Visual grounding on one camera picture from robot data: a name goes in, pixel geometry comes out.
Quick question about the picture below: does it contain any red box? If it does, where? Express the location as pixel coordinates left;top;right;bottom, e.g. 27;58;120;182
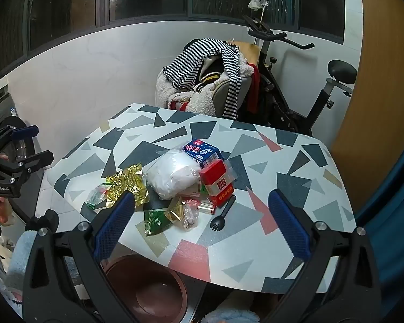
198;160;238;209

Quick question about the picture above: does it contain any light blue fluffy robe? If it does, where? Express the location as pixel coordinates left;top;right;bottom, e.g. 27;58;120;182
202;309;260;323

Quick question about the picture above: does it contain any red garment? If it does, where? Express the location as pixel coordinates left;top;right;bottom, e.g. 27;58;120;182
246;64;261;115

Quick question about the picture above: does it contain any clear strip wrapper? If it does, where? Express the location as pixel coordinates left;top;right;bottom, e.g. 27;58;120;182
197;195;217;214

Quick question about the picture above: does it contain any dark jacket with yellow stripes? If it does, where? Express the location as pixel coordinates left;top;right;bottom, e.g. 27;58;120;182
195;55;229;91

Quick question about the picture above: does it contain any grey washing machine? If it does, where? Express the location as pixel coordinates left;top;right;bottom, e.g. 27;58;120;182
0;81;54;229

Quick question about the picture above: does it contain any white fleece garment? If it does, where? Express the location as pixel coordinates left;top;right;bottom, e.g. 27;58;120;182
154;59;256;117

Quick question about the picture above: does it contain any black exercise bike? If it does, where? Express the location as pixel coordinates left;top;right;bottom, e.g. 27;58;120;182
241;13;357;138

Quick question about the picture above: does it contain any small clear wrapper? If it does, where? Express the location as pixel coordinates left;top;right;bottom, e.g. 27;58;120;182
182;199;201;231

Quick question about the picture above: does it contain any green packet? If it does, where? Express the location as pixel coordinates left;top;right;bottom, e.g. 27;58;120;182
143;209;170;238

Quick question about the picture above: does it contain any small gold wrapper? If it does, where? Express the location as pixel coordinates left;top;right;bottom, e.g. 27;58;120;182
164;197;189;223

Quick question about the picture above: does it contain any small green red wrapper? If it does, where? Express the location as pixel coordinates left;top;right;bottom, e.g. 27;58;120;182
85;183;113;211

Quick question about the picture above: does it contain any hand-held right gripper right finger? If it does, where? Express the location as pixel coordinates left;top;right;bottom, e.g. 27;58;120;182
269;188;382;323

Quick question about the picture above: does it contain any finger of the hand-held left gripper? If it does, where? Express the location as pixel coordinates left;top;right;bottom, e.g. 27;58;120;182
0;124;40;157
0;150;54;180

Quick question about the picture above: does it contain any white plastic bag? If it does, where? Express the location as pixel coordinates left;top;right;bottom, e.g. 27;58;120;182
145;149;203;200

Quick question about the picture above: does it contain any blue curtain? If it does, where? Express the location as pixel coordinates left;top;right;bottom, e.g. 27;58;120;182
353;135;404;323

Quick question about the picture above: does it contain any geometric patterned table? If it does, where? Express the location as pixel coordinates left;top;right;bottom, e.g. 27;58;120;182
34;103;356;295

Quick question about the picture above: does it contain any black plastic spork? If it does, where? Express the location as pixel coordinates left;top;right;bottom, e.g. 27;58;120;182
210;195;237;232

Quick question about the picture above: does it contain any blue white carton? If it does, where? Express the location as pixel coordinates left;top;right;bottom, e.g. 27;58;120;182
181;139;224;169

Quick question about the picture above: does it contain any wooden door panel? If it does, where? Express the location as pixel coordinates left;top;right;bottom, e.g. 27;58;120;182
330;0;404;175

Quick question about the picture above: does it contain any beige chair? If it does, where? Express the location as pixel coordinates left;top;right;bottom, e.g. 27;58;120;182
162;38;261;122

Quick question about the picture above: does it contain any person's left hand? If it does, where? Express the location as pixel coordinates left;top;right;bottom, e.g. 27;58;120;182
0;195;16;226

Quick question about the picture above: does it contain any black white striped shirt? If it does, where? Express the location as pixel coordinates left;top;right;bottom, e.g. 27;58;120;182
162;38;243;121

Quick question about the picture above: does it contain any brown bin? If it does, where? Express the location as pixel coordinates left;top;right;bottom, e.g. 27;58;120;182
101;255;189;323

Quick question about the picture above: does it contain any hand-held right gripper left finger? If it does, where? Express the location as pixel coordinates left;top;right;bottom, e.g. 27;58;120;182
22;191;137;323

